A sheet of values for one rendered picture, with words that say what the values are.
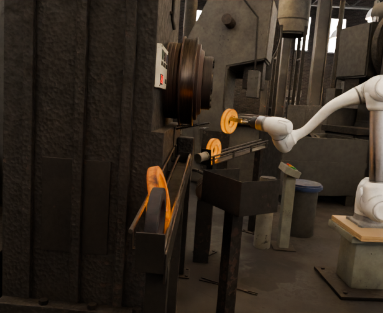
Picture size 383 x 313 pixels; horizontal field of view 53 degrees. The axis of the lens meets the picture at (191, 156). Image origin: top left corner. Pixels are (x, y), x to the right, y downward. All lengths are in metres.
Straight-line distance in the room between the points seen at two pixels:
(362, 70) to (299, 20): 5.66
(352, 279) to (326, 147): 2.14
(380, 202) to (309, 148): 2.19
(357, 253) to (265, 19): 3.12
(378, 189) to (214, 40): 3.18
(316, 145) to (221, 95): 1.29
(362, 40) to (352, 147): 1.61
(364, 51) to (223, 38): 1.81
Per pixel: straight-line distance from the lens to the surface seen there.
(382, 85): 2.14
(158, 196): 1.02
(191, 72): 1.90
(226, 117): 2.43
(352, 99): 2.34
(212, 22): 4.92
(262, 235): 2.88
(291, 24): 10.88
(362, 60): 5.50
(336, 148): 4.44
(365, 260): 2.48
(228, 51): 4.82
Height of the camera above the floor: 1.00
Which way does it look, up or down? 8 degrees down
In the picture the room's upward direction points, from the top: 4 degrees clockwise
